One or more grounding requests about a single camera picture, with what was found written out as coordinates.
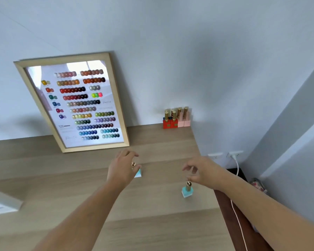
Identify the person's right hand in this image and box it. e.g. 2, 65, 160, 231
182, 156, 222, 191

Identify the person's left hand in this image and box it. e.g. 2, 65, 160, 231
107, 150, 142, 190

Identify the light blue nail polish bottle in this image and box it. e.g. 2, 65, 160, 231
131, 162, 143, 178
181, 181, 194, 198

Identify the person's left forearm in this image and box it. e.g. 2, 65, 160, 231
33, 179, 129, 251

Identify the person's right forearm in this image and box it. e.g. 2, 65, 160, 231
213, 167, 314, 251

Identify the pink nail polish bottle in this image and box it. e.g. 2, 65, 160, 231
183, 107, 191, 127
177, 107, 185, 128

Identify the floral patterned pouch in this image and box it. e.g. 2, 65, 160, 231
250, 178, 268, 194

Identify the dark brown side cabinet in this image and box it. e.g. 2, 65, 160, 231
214, 167, 274, 251

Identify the wooden framed colour swatch chart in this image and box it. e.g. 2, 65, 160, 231
14, 52, 130, 153

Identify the white flat box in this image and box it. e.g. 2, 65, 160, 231
0, 188, 23, 216

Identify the white plug with cable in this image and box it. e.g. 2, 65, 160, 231
230, 153, 248, 251

